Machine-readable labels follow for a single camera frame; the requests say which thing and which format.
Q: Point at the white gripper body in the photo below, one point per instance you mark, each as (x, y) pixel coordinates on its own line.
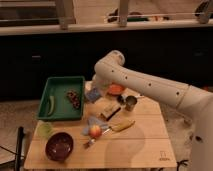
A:
(99, 83)

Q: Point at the blue sponge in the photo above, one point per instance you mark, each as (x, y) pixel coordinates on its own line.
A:
(93, 95)

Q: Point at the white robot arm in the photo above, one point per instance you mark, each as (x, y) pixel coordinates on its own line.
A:
(194, 102)

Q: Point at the small metal measuring cup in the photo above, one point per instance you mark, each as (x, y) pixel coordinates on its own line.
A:
(122, 99)

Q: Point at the light green cup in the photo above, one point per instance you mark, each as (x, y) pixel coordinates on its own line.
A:
(44, 130)

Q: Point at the orange bowl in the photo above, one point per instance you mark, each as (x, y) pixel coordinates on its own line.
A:
(115, 89)

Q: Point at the brown block with black edge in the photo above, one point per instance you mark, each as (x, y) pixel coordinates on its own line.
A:
(110, 111)

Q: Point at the dark grape bunch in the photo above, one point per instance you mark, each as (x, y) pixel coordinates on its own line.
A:
(73, 98)

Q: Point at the blue cloth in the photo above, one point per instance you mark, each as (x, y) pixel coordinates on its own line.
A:
(92, 120)

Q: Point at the green plastic tray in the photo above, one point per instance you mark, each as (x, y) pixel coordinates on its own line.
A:
(63, 110)

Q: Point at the yellow banana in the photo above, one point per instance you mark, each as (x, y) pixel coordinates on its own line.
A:
(122, 126)

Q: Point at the red apple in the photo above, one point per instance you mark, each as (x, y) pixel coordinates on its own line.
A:
(95, 131)

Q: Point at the dark purple bowl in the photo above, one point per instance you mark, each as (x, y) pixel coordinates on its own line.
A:
(59, 147)

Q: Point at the black pole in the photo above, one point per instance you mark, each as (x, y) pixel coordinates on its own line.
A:
(20, 136)

